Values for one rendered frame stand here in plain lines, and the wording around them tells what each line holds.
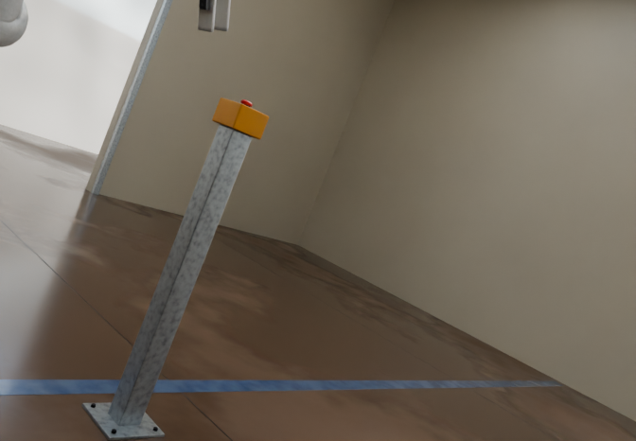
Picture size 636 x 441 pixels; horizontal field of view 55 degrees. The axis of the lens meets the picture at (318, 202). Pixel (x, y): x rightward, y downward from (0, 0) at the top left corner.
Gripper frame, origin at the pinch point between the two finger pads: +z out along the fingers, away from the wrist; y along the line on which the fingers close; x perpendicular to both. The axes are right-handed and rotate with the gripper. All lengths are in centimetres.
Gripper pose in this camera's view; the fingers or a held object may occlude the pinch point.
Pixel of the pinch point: (214, 11)
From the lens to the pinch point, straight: 114.0
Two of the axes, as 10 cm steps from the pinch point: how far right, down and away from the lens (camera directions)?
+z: -1.4, 9.2, 3.6
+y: -4.1, 2.7, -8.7
